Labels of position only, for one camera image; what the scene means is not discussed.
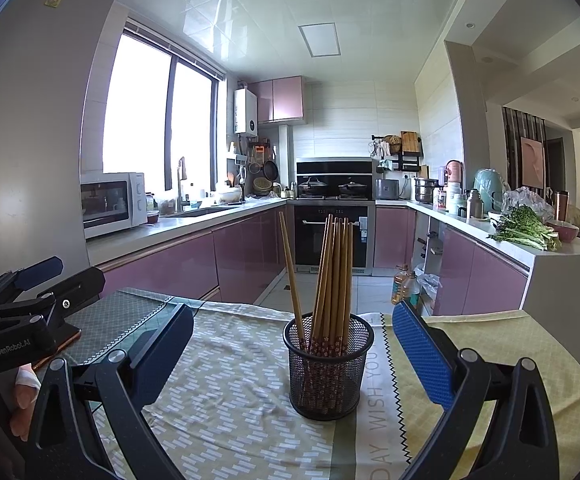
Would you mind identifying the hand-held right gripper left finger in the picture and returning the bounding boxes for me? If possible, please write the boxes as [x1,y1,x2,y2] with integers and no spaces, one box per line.
[22,301,196,480]

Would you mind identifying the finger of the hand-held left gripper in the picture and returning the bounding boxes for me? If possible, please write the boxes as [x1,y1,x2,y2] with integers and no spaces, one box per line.
[0,266,107,329]
[0,256,65,311]

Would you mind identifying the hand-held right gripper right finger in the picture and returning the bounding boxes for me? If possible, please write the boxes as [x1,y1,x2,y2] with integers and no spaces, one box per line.
[391,301,561,480]

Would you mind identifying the black mesh utensil holder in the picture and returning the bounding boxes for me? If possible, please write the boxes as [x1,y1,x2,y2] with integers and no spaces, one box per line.
[282,312,376,421]

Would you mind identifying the bunch of wooden chopsticks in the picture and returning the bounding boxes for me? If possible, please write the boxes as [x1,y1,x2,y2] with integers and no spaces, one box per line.
[277,211,356,361]

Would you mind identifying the person's left hand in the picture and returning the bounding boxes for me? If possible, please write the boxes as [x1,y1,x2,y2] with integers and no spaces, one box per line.
[10,367,43,438]

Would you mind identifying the dark liquid bottle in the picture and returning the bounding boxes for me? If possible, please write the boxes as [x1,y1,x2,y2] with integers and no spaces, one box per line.
[402,270,421,308]

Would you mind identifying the patterned beige tablecloth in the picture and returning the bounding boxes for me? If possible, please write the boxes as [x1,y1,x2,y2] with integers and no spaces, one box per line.
[45,287,580,480]

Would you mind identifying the yellow cooking oil bottle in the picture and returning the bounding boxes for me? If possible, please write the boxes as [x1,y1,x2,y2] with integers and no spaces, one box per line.
[391,264,411,306]

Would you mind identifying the pink base cabinet run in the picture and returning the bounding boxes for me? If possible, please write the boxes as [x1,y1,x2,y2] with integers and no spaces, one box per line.
[92,199,293,306]
[374,202,531,317]

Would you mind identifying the grey refrigerator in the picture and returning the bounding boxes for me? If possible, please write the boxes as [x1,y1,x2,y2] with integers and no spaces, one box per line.
[0,0,128,296]

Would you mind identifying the white microwave oven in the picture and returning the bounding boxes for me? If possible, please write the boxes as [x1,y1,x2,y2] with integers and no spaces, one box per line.
[80,172,148,239]

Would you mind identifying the kitchen sink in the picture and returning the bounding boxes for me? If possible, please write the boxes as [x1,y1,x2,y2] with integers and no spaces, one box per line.
[162,202,243,218]

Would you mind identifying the steel kitchen faucet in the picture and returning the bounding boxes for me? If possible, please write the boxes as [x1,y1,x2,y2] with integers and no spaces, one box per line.
[176,156,188,211]

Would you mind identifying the white canister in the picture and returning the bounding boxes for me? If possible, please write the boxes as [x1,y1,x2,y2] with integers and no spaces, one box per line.
[447,182,467,215]

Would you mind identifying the green leafy vegetables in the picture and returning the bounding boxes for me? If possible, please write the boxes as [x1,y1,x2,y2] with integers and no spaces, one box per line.
[487,205,563,252]

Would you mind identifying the black built-in oven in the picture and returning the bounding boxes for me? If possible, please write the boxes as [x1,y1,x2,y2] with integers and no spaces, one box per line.
[292,200,376,277]

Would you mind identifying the stainless steel pot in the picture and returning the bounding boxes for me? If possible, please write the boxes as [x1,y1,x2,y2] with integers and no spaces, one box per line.
[414,177,440,204]

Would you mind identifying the teal countertop appliance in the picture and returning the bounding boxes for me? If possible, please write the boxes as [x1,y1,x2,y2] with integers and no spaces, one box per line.
[473,168,508,216]

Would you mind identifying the kitchen window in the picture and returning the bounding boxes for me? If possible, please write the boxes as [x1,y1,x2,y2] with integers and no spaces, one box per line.
[102,20,226,193]

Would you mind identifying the black lidded pot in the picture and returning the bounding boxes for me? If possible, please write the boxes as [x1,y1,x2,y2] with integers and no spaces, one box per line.
[338,177,369,195]
[298,176,328,195]

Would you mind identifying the clear plastic bag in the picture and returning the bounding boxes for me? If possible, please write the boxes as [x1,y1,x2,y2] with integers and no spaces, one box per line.
[501,186,556,223]

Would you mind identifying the pink bowl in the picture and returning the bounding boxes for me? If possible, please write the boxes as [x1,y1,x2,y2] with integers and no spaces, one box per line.
[545,220,580,243]

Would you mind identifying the brown tumbler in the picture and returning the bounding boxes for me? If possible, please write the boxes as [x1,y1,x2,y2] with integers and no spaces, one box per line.
[552,190,570,223]

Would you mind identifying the black range hood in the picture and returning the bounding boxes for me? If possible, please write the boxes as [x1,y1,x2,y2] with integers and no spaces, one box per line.
[296,157,377,198]

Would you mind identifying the white water heater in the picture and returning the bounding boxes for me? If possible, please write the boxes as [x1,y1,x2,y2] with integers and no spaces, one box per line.
[234,87,260,135]

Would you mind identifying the ceiling light panel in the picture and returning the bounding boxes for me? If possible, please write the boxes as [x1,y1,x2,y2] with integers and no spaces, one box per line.
[298,24,342,57]

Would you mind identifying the black wall rack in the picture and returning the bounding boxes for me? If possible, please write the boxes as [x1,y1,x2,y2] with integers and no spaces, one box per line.
[371,131,425,173]

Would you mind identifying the pink wall picture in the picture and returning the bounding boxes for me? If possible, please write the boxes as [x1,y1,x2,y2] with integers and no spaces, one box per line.
[520,136,546,191]

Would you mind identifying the pink wall cabinet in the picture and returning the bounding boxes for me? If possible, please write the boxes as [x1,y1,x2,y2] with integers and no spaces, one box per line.
[247,76,305,125]

